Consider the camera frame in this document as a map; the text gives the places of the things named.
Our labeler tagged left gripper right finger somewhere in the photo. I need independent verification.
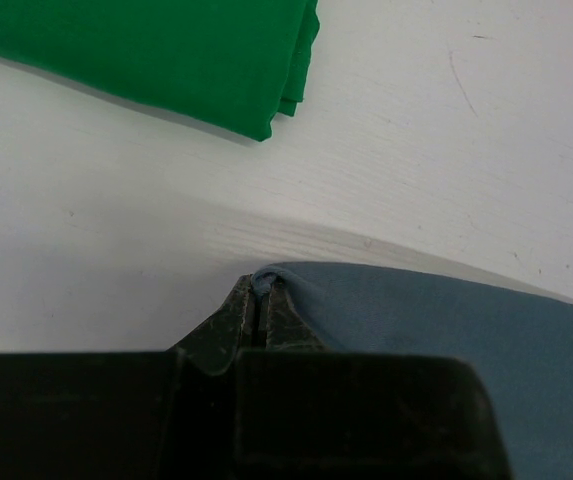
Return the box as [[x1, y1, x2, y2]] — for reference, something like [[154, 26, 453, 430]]
[[260, 279, 327, 350]]

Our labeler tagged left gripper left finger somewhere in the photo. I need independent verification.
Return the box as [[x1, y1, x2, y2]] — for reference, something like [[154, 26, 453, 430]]
[[171, 275, 257, 375]]

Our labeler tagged blue t shirt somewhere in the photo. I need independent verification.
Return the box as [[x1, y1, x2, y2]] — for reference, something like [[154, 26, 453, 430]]
[[252, 262, 573, 479]]

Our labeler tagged folded green t shirt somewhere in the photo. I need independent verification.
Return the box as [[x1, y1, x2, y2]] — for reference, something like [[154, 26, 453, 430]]
[[0, 0, 320, 141]]

